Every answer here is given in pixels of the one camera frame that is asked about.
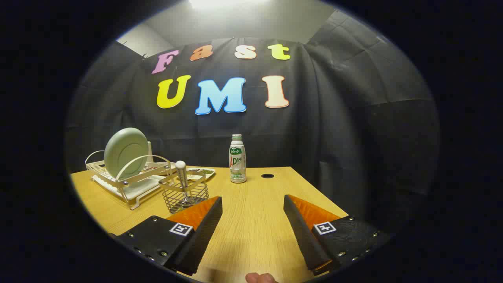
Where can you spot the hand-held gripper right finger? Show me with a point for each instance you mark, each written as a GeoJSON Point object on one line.
{"type": "Point", "coordinates": [302, 232]}

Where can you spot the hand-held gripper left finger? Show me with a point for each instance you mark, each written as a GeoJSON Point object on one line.
{"type": "Point", "coordinates": [204, 232]}

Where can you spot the pale green plate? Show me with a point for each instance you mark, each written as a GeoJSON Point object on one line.
{"type": "Point", "coordinates": [125, 153]}

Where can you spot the white divided snack tray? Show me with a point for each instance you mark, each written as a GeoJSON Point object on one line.
{"type": "Point", "coordinates": [200, 172]}

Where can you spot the white drink bottle green label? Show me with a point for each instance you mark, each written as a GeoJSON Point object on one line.
{"type": "Point", "coordinates": [237, 161]}

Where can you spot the white drip tray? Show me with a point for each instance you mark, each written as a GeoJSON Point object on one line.
{"type": "Point", "coordinates": [137, 190]}

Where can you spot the black backdrop cloth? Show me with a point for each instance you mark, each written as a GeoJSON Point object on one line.
{"type": "Point", "coordinates": [334, 129]}

